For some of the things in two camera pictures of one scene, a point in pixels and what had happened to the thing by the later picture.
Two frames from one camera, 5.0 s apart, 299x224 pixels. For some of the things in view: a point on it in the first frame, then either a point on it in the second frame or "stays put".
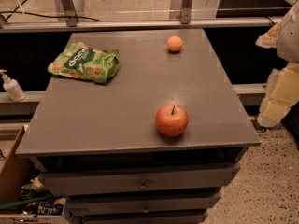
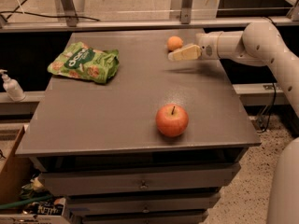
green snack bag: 83,61 stays put
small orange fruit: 175,43 stays put
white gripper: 290,36 → 206,47
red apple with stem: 172,119 stays put
